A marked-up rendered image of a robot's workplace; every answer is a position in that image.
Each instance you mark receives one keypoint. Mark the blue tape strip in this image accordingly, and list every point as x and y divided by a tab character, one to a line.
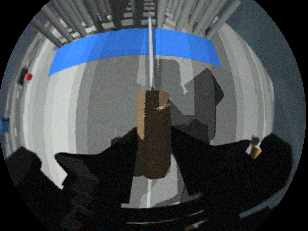
134	41

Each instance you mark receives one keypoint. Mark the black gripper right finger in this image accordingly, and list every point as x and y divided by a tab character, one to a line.
198	161

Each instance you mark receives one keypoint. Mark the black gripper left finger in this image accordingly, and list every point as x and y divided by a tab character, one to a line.
114	166

